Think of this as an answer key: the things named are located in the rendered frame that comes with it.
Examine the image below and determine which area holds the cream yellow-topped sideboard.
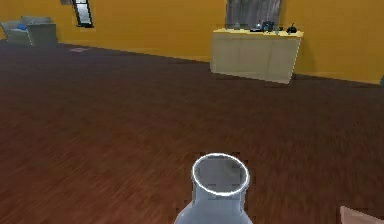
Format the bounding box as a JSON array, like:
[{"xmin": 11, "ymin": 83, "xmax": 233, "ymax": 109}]
[{"xmin": 209, "ymin": 27, "xmax": 305, "ymax": 85}]

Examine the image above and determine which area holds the dark blue box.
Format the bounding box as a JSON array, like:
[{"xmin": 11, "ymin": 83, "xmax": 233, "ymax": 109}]
[{"xmin": 261, "ymin": 20, "xmax": 276, "ymax": 33}]

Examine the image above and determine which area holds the black framed window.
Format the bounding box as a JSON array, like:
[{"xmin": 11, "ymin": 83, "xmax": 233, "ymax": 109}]
[{"xmin": 71, "ymin": 0, "xmax": 95, "ymax": 29}]

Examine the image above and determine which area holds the grey armchair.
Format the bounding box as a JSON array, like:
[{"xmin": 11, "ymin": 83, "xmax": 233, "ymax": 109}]
[{"xmin": 0, "ymin": 15, "xmax": 58, "ymax": 48}]

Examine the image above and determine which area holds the pale brown table corner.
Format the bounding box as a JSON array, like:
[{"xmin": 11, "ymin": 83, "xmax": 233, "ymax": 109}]
[{"xmin": 339, "ymin": 205, "xmax": 384, "ymax": 224}]

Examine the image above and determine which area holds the grey framed wall mirror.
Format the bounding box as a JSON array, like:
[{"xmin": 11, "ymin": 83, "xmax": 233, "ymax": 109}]
[{"xmin": 225, "ymin": 0, "xmax": 283, "ymax": 30}]

